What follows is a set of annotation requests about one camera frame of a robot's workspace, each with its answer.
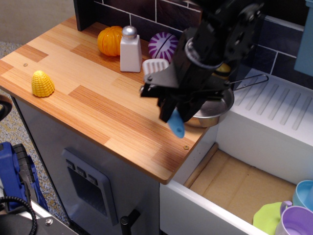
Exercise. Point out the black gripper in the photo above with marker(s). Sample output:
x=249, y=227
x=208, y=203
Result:
x=188, y=79

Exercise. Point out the white spatula blue handle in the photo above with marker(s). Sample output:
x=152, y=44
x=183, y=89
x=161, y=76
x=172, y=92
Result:
x=175, y=122

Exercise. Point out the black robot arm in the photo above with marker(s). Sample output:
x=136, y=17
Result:
x=224, y=35

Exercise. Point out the silver metal pan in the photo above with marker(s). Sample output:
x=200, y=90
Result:
x=210, y=112

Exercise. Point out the yellow toy lemon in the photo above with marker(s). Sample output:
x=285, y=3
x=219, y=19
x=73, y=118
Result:
x=223, y=71

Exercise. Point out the purple striped toy ball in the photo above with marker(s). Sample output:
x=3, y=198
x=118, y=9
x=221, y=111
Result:
x=162, y=46

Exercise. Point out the white salt shaker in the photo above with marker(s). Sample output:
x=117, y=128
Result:
x=130, y=50

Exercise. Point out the white dish drainer sink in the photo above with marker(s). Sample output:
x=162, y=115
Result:
x=270, y=126

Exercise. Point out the orange toy pumpkin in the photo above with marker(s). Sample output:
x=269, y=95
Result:
x=109, y=39

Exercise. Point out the grey toy oven door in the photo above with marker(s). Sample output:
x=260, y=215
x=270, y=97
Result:
x=93, y=191

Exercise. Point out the light blue cabinet panel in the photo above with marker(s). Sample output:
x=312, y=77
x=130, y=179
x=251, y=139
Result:
x=304, y=60

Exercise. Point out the yellow toy corn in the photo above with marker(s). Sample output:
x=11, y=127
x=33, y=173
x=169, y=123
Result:
x=41, y=84

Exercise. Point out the green toy plate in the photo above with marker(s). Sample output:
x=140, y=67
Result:
x=267, y=218

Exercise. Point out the blue toy cup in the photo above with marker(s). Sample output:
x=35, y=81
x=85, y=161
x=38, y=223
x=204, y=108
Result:
x=303, y=195

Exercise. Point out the purple toy cup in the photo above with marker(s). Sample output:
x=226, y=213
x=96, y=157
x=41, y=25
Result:
x=295, y=220

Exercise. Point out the black rounded object left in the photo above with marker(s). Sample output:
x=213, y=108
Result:
x=5, y=106

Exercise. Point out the blue clamp tool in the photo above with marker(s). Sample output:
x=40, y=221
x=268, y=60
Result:
x=18, y=174

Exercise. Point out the black oven handle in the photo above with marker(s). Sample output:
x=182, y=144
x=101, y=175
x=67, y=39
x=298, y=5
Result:
x=126, y=222

